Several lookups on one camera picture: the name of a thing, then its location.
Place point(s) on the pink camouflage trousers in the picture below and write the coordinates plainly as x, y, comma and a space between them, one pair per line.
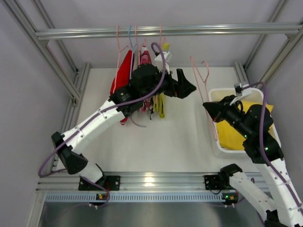
148, 103

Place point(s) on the white plastic basket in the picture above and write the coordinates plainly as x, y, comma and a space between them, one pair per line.
217, 95

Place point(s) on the right aluminium frame post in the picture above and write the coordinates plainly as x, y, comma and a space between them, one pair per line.
270, 52

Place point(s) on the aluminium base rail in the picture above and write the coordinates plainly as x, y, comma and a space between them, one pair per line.
132, 182

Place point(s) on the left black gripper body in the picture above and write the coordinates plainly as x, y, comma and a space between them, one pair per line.
175, 84

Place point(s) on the yellow trousers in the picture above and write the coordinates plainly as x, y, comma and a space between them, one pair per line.
228, 137

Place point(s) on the aluminium frame post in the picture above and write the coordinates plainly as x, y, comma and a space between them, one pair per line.
36, 96
270, 52

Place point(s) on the pink hanger of lime trousers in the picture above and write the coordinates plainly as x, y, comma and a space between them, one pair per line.
162, 39

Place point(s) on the red trousers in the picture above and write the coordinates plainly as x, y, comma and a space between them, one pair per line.
124, 72

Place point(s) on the pink hanger of camouflage trousers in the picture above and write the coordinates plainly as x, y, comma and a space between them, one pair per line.
137, 47

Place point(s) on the blue hanger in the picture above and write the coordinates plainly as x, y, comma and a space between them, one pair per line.
132, 48

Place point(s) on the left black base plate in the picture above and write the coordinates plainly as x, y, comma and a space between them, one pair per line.
110, 183

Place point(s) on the aluminium hanging rail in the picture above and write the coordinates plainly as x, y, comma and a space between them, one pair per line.
191, 30

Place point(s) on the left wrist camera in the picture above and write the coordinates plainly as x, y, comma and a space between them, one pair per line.
168, 55

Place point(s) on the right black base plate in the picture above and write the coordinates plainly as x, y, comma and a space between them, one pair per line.
215, 183

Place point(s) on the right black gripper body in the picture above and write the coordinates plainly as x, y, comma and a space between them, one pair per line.
221, 109

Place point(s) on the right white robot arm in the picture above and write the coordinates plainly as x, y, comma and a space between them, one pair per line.
282, 208

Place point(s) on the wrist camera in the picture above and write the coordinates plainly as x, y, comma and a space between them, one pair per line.
242, 91
168, 55

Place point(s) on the left aluminium frame post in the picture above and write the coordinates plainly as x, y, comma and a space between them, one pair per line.
36, 96

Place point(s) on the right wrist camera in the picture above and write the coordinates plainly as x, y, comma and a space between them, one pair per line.
242, 91

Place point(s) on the pink hanger of red trousers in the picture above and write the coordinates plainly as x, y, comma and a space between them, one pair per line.
118, 59

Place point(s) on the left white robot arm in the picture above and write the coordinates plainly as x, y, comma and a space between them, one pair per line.
147, 81

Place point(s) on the lime green trousers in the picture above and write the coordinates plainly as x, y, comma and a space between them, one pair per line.
159, 100

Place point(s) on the grey slotted cable duct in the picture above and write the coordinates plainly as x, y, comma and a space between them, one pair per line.
137, 197

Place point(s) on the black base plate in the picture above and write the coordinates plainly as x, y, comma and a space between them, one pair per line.
215, 183
110, 183

